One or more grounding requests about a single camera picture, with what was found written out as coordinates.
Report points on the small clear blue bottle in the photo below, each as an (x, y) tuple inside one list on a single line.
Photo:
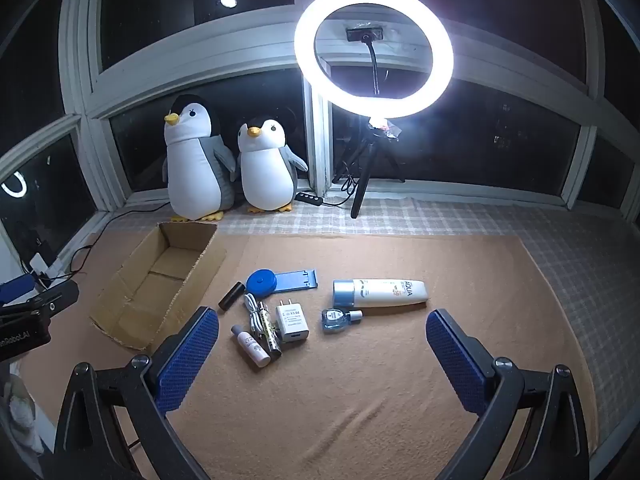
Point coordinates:
[(332, 321)]

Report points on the tan felt blanket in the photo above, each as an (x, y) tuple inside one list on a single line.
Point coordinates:
[(350, 410)]

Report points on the white window frame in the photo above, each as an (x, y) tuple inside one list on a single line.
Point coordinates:
[(315, 150)]

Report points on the small pink spray bottle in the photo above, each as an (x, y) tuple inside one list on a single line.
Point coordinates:
[(250, 347)]

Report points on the small black tube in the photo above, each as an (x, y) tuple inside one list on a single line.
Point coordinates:
[(231, 296)]

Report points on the blue round tape roll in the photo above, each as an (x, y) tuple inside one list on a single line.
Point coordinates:
[(262, 282)]

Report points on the flat blue phone stand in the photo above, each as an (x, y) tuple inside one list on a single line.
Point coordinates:
[(300, 280)]

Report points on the small penguin plush toy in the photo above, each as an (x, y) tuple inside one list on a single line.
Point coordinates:
[(265, 170)]

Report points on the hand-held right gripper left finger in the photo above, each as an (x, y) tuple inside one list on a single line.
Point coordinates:
[(187, 355)]

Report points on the white bottle with blue cap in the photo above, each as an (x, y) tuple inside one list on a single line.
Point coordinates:
[(385, 292)]

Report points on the large penguin plush toy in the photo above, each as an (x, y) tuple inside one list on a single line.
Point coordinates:
[(195, 170)]

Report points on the cardboard box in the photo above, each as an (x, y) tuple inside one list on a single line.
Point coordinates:
[(150, 280)]

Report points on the white power strip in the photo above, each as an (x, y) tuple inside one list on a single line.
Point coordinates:
[(42, 266)]

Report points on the checked grey cloth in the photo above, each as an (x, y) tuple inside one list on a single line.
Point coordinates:
[(575, 260)]

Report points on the black gooseneck phone holder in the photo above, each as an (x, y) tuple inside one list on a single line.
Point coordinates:
[(365, 35)]

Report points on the white charger adapter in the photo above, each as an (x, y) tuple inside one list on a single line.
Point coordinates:
[(291, 327)]

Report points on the blue box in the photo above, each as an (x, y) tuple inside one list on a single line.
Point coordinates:
[(15, 290)]

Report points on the person's left hand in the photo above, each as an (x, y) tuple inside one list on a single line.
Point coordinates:
[(20, 402)]

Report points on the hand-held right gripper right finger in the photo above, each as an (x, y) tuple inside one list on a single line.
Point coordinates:
[(452, 360)]

